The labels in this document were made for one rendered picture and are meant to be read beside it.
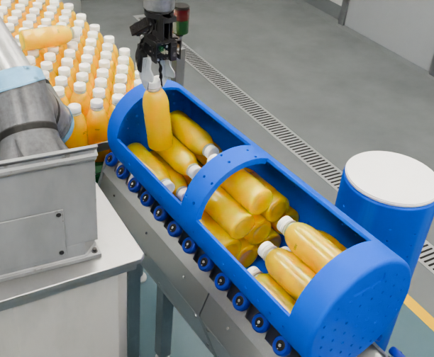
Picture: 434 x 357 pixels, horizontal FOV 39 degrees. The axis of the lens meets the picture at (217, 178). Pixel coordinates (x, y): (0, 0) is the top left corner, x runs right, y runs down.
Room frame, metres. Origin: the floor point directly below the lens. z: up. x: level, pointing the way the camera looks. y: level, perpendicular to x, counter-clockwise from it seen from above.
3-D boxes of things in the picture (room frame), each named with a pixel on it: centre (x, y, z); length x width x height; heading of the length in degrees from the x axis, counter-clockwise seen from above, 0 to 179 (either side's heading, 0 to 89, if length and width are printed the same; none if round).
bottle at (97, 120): (1.65, 0.39, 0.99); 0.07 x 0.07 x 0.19
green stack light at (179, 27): (2.13, 0.19, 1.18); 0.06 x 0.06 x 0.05
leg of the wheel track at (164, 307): (1.59, 0.15, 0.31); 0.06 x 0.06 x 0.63; 37
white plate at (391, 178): (1.49, -0.51, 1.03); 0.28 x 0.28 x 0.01
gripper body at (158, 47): (1.42, 0.17, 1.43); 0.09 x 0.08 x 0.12; 38
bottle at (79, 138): (1.60, 0.45, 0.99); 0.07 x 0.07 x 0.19
